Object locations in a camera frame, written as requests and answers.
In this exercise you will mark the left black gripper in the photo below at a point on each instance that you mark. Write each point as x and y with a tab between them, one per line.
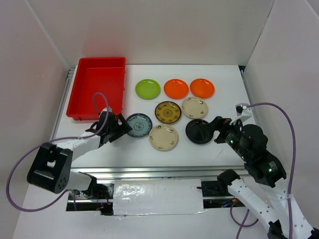
123	129

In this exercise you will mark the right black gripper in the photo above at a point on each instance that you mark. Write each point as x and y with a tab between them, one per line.
219	123

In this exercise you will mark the blue white patterned plate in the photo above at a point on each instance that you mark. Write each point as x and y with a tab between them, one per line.
141	125

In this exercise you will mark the black plate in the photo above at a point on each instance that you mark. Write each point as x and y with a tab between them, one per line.
199	131

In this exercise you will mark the cream floral plate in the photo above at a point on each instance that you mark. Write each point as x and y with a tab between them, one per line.
163	137
194	107

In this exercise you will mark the brown yellow patterned plate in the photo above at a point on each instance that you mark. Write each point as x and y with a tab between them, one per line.
168	112

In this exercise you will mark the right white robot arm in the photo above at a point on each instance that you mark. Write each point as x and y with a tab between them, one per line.
273	206

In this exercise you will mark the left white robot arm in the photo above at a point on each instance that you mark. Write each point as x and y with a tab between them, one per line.
51	169

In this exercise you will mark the red plastic bin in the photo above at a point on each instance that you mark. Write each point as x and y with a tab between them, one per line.
105	75

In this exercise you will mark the green plate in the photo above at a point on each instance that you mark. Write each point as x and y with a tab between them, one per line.
147	89

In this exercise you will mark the orange plate right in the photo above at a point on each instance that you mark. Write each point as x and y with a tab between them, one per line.
202	88

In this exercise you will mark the orange plate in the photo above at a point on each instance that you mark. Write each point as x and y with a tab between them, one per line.
202	88
176	89

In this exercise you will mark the orange plate middle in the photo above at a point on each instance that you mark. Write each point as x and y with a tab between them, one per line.
176	89

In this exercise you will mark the white foil cover sheet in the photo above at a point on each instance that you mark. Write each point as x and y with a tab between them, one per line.
157	197

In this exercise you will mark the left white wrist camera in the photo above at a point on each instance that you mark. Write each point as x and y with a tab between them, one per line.
106	110

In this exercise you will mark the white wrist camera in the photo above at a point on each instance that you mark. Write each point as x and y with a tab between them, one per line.
106	110
243	113

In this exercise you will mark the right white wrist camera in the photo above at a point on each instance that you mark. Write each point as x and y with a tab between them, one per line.
243	113

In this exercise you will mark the aluminium rail frame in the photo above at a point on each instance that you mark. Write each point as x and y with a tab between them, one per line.
108	175

